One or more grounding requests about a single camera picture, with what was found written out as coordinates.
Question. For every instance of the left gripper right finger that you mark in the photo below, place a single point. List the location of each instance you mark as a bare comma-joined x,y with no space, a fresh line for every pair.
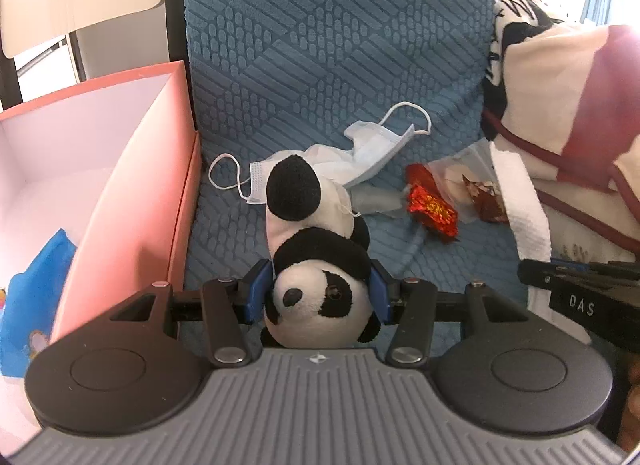
415,306

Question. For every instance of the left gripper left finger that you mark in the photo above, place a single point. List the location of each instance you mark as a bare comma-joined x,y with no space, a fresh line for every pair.
223,305

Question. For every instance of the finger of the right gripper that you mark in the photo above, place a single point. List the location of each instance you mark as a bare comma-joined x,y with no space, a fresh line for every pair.
608,278

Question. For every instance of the panda plush toy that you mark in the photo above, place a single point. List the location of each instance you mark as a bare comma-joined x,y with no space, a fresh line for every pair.
318,246

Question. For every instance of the blue plastic snack bag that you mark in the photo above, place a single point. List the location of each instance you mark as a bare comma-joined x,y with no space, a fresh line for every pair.
28,314

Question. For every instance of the person's right hand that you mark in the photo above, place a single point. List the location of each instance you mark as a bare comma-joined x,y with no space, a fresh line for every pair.
629,433

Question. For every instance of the red snack wrapper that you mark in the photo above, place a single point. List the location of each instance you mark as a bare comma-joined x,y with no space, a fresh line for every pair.
426,204

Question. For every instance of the brown candy wrapper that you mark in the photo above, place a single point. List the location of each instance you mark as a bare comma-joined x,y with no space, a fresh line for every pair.
487,200

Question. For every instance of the clear plastic wrapper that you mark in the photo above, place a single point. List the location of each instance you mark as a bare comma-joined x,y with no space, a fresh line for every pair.
368,200

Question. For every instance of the clear packet with round pad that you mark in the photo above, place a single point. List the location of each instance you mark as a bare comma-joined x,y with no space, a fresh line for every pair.
473,163

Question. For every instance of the white face mask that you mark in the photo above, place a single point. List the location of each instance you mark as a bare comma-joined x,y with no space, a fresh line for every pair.
373,146

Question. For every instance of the pink storage box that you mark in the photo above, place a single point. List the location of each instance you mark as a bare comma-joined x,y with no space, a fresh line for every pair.
115,162

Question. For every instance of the cream red black blanket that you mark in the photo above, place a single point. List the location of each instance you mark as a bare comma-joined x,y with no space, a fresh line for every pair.
565,97

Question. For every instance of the blue textured sofa cover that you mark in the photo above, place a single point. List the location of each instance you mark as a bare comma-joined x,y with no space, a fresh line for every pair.
273,75

